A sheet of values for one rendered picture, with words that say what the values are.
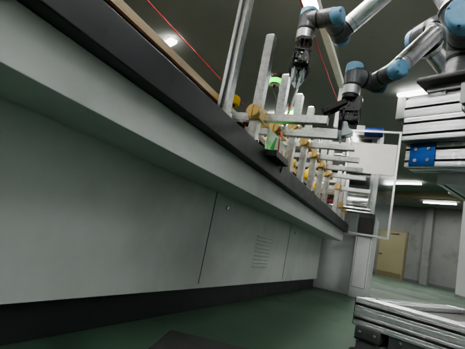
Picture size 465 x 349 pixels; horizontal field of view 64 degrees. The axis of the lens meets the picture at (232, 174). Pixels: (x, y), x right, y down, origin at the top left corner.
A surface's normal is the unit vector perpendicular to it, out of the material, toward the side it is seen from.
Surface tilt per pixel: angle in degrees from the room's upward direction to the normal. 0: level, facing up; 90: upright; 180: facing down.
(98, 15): 90
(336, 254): 90
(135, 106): 90
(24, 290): 90
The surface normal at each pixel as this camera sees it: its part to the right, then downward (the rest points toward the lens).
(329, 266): -0.40, -0.23
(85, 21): 0.89, 0.11
